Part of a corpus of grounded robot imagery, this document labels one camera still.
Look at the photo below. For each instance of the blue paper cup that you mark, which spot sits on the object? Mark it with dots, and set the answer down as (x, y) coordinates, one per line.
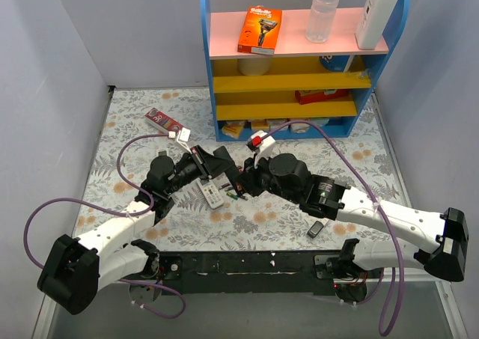
(337, 63)

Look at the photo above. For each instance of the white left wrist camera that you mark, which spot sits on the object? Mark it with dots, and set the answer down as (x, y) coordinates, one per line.
(181, 139)

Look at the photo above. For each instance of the clear plastic bottle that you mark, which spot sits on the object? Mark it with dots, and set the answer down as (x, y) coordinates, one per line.
(320, 20)

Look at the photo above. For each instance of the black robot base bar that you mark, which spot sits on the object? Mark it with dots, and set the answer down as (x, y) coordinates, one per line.
(309, 271)

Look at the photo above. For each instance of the blue yellow wooden shelf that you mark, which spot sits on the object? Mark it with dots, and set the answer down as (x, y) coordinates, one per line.
(295, 66)

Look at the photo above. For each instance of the white plastic bottle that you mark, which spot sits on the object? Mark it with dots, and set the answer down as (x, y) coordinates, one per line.
(373, 20)

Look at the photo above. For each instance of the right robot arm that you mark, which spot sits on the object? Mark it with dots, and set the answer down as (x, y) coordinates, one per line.
(434, 242)

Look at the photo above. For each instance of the small white remote control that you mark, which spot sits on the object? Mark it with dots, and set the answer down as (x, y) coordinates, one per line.
(210, 193)

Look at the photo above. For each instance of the yellow sponge pack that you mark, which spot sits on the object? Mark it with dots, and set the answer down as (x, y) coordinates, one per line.
(233, 128)

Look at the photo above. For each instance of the red white toothpaste box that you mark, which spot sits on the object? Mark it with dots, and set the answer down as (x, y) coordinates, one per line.
(162, 121)

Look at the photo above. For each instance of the black slim remote control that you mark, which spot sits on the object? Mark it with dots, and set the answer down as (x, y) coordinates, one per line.
(232, 172)

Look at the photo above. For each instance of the small black device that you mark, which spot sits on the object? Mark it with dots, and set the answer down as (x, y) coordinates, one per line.
(315, 229)

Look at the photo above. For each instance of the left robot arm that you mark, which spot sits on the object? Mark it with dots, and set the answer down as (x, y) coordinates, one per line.
(77, 268)

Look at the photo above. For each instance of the red snack box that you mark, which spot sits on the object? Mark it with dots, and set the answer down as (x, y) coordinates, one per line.
(305, 97)

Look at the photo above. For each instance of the orange razor box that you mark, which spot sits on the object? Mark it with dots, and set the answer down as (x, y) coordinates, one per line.
(259, 34)

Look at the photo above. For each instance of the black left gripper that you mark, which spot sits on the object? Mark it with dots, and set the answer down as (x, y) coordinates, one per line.
(203, 162)

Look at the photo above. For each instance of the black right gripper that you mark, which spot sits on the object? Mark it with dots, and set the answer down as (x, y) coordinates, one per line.
(253, 178)

